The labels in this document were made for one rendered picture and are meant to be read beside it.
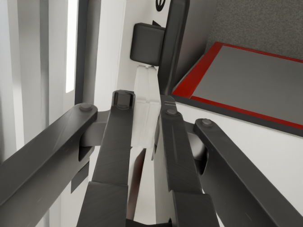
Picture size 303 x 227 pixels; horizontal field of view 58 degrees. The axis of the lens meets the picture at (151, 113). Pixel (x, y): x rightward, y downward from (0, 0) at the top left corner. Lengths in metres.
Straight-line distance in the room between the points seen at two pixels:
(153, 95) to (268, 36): 0.97
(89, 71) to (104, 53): 0.12
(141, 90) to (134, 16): 0.07
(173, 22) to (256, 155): 0.25
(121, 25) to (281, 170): 0.29
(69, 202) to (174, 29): 0.18
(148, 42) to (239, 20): 0.91
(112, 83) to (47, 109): 0.05
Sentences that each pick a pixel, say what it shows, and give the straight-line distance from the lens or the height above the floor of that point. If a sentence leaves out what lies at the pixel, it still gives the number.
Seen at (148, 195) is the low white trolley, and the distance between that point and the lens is 0.47.
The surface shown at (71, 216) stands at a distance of 0.30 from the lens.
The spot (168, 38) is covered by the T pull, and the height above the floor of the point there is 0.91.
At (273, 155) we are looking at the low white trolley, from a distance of 0.39.
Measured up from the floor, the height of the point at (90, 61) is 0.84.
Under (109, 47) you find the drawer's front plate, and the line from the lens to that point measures 0.20.
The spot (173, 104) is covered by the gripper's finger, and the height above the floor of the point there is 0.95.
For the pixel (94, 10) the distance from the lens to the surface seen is 0.31.
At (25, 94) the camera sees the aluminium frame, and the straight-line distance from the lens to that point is 0.17.
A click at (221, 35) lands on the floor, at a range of 1.11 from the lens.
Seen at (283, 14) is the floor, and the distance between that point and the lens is 1.11.
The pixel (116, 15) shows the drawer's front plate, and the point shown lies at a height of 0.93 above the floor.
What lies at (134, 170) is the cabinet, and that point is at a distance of 0.48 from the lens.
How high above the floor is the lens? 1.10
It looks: 61 degrees down
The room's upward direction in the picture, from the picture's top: 139 degrees counter-clockwise
